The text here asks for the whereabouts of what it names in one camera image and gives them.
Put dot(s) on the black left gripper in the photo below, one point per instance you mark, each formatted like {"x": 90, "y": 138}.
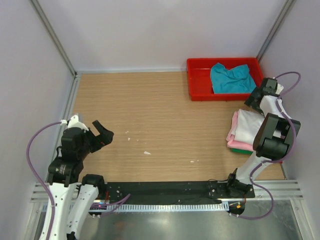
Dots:
{"x": 99, "y": 144}

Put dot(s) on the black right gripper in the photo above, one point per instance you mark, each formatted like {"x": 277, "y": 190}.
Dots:
{"x": 250, "y": 102}

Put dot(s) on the white t shirt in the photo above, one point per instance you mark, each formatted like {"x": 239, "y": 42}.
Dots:
{"x": 248, "y": 125}

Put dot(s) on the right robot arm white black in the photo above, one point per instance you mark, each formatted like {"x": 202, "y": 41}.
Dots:
{"x": 273, "y": 141}

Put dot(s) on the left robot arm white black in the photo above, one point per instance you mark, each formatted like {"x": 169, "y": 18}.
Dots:
{"x": 69, "y": 202}

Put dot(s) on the teal t shirt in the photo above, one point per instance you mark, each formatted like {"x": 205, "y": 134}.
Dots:
{"x": 236, "y": 80}

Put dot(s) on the folded pink t shirt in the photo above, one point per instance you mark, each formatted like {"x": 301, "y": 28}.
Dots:
{"x": 231, "y": 142}

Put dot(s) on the red plastic tray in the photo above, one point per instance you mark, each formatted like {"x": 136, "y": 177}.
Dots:
{"x": 199, "y": 79}

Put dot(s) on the folded green t shirt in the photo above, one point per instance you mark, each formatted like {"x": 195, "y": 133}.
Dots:
{"x": 241, "y": 151}

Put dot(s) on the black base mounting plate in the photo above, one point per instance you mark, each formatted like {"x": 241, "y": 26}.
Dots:
{"x": 176, "y": 192}

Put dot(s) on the right aluminium frame post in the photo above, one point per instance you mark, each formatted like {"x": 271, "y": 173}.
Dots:
{"x": 279, "y": 21}

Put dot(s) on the aluminium frame post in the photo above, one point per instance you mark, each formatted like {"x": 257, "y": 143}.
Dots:
{"x": 53, "y": 36}
{"x": 279, "y": 21}

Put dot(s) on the aluminium front rail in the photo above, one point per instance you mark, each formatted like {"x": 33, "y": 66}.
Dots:
{"x": 280, "y": 190}

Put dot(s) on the left aluminium frame post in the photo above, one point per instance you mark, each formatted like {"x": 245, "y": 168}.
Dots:
{"x": 53, "y": 36}

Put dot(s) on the white slotted cable duct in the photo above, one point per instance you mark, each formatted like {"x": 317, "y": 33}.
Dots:
{"x": 135, "y": 208}

